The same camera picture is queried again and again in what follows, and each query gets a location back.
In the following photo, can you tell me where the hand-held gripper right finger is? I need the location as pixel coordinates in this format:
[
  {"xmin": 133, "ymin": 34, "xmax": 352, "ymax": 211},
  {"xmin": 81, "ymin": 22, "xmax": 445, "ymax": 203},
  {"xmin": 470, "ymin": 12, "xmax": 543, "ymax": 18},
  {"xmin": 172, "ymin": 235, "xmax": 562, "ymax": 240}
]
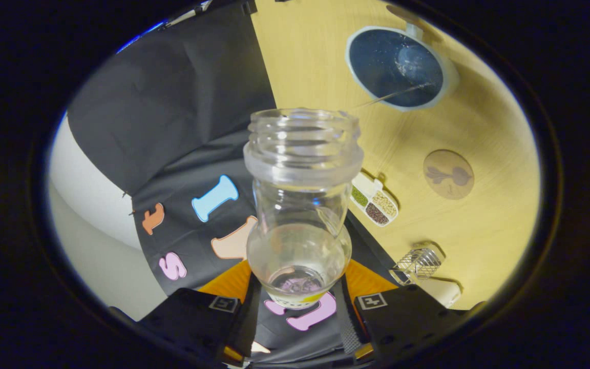
[{"xmin": 333, "ymin": 260, "xmax": 463, "ymax": 363}]

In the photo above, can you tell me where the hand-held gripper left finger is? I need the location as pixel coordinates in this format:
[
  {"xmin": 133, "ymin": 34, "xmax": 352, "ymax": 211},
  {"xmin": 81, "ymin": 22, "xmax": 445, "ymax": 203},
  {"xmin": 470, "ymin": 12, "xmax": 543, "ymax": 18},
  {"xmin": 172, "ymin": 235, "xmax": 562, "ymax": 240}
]
[{"xmin": 139, "ymin": 260, "xmax": 263, "ymax": 365}]

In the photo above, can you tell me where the round brown coaster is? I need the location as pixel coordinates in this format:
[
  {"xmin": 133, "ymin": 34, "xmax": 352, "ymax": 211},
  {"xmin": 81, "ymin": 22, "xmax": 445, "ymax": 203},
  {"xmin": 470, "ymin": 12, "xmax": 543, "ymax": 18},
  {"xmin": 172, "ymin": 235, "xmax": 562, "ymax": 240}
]
[{"xmin": 423, "ymin": 149, "xmax": 475, "ymax": 200}]

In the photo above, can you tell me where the white cup with blue inside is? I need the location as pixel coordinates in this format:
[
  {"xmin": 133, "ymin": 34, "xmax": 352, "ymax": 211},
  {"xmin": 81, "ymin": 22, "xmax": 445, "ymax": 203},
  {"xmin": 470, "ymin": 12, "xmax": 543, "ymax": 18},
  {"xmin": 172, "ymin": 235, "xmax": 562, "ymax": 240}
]
[{"xmin": 345, "ymin": 5, "xmax": 460, "ymax": 112}]

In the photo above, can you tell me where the white toaster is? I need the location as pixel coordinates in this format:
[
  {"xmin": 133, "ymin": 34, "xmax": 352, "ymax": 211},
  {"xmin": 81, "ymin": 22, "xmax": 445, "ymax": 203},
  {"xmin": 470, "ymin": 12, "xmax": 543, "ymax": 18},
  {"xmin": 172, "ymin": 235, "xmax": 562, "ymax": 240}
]
[{"xmin": 418, "ymin": 277, "xmax": 463, "ymax": 309}]

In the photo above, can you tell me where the white divided bean tray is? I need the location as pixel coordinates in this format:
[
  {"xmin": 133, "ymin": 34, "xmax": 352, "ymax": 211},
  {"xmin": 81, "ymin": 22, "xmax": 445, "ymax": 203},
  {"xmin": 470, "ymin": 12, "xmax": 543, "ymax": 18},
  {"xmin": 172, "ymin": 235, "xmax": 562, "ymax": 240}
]
[{"xmin": 350, "ymin": 172, "xmax": 399, "ymax": 228}]

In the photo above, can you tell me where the wooden table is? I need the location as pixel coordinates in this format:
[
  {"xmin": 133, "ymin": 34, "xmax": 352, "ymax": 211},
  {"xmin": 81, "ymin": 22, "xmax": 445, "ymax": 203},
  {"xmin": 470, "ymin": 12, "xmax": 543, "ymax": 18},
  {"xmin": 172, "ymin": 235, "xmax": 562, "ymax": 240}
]
[{"xmin": 250, "ymin": 0, "xmax": 541, "ymax": 311}]

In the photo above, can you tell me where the wire mesh basket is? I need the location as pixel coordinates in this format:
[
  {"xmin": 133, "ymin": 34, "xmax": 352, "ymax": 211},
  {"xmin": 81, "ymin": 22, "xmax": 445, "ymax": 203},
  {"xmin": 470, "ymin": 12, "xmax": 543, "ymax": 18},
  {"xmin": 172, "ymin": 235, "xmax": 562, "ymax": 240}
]
[{"xmin": 389, "ymin": 242, "xmax": 447, "ymax": 286}]

